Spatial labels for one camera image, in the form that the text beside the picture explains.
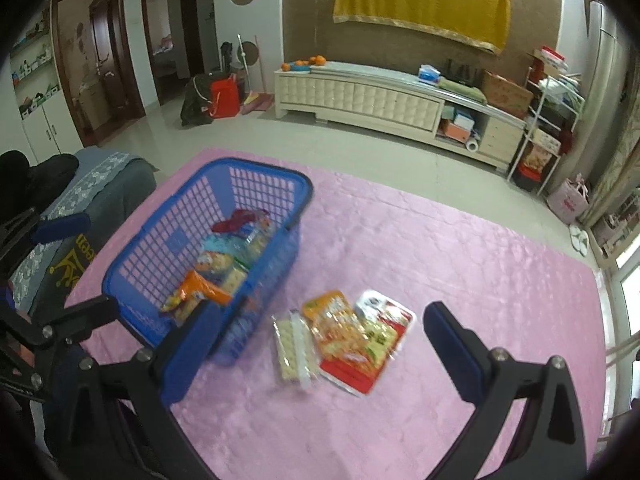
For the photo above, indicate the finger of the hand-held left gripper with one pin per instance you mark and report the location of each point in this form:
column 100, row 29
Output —
column 75, row 317
column 60, row 225

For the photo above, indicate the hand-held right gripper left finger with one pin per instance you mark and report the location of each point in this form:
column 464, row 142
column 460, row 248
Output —
column 185, row 355

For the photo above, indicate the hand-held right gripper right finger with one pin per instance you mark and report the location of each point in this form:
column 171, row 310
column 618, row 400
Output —
column 450, row 350

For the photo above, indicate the long orange snack packet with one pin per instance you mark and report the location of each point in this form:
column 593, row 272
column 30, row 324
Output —
column 200, row 292

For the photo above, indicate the blue plastic basket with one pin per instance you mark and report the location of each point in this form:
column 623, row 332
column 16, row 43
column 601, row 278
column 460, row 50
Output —
column 150, row 240

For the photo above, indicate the red white tray snack packet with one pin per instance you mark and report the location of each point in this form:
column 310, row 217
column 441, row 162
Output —
column 360, row 370

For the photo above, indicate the clear cracker packet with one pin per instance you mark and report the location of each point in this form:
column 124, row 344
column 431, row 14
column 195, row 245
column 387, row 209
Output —
column 292, row 350

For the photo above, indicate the green blue snack packet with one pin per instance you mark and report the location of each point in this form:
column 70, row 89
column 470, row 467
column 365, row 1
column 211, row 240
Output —
column 220, row 246

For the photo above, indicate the orange yellow snack packet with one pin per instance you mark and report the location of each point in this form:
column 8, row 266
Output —
column 330, row 315

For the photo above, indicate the green cracker packet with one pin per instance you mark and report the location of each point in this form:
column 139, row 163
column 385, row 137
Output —
column 257, row 240

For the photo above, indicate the black cloth yellow print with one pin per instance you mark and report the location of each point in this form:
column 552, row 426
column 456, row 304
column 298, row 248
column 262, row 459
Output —
column 65, row 265

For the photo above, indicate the black clothing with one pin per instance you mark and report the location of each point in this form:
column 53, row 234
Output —
column 40, row 172

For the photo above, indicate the grey sofa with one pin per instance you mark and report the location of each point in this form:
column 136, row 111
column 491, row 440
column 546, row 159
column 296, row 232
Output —
column 125, row 185

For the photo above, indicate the white slipper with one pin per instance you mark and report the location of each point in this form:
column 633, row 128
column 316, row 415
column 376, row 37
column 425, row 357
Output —
column 575, row 234
column 584, row 244

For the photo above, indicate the black bag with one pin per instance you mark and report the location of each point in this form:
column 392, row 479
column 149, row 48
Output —
column 195, row 100

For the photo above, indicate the glass sliding door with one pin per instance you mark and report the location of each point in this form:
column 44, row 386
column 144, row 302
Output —
column 627, row 300

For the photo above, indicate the pink bag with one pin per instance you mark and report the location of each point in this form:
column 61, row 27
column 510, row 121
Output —
column 567, row 200

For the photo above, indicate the red crate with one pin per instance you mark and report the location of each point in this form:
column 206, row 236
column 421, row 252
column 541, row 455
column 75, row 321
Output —
column 530, row 173

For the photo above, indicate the brown wooden door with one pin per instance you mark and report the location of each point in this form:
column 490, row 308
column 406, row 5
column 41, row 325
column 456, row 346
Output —
column 107, row 35

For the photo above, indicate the white paper roll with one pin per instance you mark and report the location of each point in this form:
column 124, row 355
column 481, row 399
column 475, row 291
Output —
column 471, row 146

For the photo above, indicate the red bag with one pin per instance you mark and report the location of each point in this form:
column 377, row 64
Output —
column 222, row 97

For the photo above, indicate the printed snack carton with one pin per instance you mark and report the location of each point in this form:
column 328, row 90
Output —
column 540, row 157

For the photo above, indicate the orange box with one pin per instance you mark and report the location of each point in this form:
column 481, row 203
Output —
column 455, row 131

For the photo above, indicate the blue white box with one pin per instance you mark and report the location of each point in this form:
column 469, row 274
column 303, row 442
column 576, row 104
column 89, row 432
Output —
column 462, row 119

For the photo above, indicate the pink broom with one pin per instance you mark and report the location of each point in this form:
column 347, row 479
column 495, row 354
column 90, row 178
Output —
column 257, row 102

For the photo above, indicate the white metal shelf rack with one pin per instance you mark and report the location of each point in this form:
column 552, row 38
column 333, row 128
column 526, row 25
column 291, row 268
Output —
column 550, row 136

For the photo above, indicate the patterned curtain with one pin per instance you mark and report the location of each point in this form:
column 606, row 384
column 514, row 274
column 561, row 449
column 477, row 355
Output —
column 615, row 175

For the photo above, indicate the white mop pole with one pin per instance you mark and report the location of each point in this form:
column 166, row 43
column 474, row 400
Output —
column 243, row 55

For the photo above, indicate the green folded cloth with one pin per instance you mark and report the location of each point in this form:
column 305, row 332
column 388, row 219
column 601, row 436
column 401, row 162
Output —
column 462, row 89

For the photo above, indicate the brown cardboard box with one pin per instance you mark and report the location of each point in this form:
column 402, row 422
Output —
column 505, row 92

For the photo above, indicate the cream TV cabinet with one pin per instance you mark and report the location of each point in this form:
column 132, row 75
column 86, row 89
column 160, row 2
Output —
column 360, row 97

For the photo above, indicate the blue tissue pack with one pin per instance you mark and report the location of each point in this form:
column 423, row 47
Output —
column 429, row 75

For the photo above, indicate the blue fruit plate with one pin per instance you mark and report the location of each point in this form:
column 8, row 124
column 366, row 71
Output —
column 300, row 66

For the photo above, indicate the red white boxes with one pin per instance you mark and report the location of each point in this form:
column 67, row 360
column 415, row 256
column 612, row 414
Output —
column 550, row 57

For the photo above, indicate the tall white appliance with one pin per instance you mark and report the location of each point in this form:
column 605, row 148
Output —
column 600, row 60

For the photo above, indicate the white wall cabinet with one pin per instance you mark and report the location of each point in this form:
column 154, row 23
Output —
column 45, row 130

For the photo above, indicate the brown wooden door frame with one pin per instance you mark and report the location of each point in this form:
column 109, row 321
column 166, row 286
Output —
column 197, row 20

